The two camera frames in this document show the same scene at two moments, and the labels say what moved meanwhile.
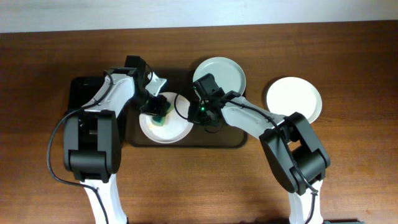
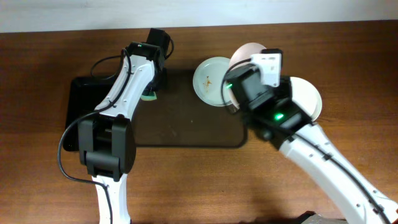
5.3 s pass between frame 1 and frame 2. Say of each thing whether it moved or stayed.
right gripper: moved
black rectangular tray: stayed
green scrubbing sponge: moved
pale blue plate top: stayed
